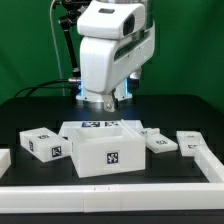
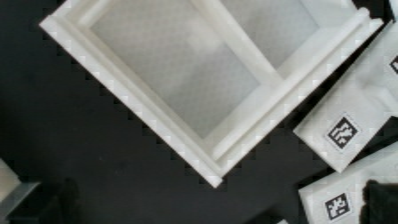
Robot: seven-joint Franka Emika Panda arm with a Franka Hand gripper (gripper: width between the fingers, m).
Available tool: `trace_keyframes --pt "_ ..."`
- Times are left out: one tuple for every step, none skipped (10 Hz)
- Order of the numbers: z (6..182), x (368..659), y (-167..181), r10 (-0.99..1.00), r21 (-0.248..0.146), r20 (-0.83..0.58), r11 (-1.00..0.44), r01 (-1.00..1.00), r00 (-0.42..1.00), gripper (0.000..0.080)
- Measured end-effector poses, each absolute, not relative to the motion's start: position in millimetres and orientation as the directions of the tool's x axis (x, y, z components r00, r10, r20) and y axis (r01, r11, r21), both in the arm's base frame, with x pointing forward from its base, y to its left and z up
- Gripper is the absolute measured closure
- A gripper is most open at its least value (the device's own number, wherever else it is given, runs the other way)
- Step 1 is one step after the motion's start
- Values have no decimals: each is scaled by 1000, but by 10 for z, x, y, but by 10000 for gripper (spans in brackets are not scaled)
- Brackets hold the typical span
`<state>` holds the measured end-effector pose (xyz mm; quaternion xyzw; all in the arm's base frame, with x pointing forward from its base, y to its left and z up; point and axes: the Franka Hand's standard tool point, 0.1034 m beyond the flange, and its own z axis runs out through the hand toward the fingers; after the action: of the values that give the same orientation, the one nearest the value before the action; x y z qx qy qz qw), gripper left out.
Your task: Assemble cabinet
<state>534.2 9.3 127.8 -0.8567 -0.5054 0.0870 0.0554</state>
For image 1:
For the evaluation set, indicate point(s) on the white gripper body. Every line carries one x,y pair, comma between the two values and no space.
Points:
100,72

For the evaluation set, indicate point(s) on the white cabinet door panel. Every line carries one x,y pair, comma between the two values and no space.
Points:
154,140
188,141

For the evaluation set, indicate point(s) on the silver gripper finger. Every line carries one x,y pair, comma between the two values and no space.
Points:
109,102

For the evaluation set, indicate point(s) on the white front fence rail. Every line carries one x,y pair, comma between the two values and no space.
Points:
108,198

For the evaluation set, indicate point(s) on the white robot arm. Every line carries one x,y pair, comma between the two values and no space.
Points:
118,38

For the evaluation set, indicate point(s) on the white flat marker base plate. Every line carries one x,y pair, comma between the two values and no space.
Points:
68,125

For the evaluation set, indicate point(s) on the white cabinet body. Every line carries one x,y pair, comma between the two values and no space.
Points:
103,151

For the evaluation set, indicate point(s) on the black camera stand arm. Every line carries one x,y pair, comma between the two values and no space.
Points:
74,9

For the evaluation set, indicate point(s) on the white left fence piece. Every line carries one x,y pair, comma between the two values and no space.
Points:
5,161

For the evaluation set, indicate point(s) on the white cabinet top block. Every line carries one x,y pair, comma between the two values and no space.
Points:
45,144

